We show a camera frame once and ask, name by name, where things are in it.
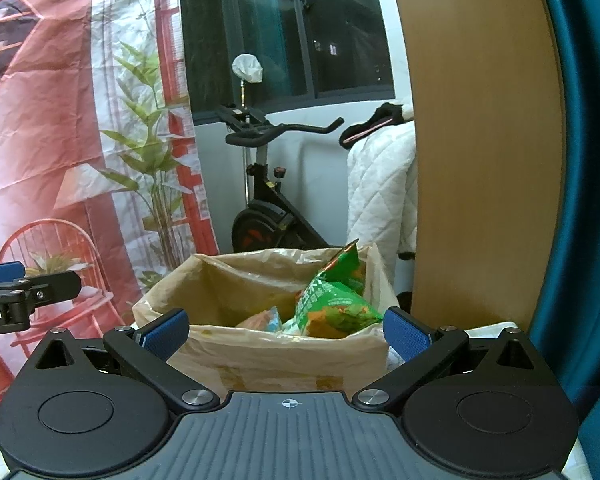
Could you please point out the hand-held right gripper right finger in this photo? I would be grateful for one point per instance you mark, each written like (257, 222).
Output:
(407, 332)

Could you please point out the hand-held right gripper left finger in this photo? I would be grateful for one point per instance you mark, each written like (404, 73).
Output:
(165, 332)

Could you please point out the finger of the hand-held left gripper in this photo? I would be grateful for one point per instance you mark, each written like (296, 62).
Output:
(55, 287)
(0, 273)

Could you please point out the green snack bag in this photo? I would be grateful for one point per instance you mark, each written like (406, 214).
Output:
(330, 310)

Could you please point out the orange blue snack packet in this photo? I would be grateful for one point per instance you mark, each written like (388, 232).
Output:
(260, 321)

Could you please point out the cardboard box with plastic liner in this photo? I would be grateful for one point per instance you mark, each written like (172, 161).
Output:
(260, 355)

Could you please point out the checked tablecloth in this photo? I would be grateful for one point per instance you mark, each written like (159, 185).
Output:
(485, 330)

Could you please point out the black exercise bike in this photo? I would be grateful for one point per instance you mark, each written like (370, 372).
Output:
(260, 230)

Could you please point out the white quilted blanket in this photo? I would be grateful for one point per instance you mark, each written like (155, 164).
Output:
(380, 185)

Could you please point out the red printed backdrop cloth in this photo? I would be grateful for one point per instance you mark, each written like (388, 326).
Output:
(55, 110)

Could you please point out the wooden board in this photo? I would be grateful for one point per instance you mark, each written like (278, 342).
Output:
(480, 135)

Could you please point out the black garment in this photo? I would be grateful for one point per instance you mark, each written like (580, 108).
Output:
(375, 120)

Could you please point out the thin metal pole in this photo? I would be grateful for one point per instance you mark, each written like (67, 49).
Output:
(243, 95)

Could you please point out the teal curtain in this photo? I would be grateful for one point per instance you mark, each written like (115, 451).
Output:
(595, 160)

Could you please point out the white plastic bag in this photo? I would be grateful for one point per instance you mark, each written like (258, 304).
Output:
(247, 69)

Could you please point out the dark window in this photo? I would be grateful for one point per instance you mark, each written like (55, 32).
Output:
(340, 35)

